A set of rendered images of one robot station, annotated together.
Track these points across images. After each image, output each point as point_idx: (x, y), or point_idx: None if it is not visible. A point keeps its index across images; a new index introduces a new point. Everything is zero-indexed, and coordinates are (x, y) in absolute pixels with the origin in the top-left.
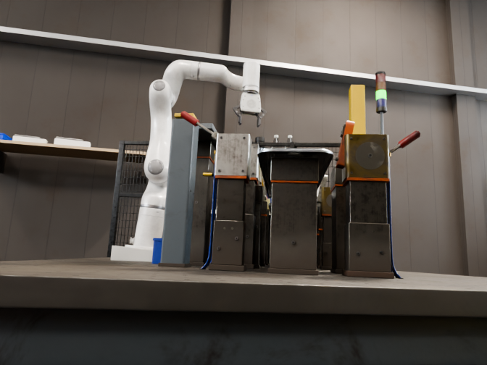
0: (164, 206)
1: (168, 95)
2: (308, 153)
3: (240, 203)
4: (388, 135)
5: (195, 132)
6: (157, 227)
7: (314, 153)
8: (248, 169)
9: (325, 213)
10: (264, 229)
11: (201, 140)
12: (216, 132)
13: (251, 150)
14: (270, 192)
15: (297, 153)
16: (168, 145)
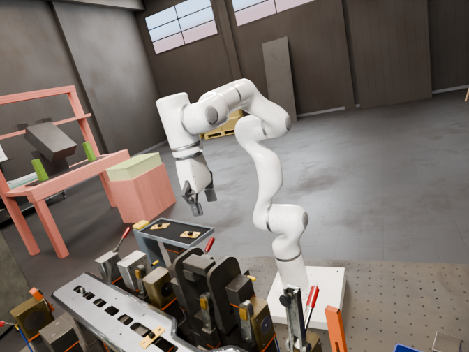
0: (277, 257)
1: (238, 141)
2: (65, 290)
3: None
4: (10, 311)
5: (137, 237)
6: (279, 273)
7: (61, 291)
8: (103, 277)
9: None
10: None
11: None
12: (114, 248)
13: (102, 268)
14: (162, 313)
15: (70, 286)
16: (259, 196)
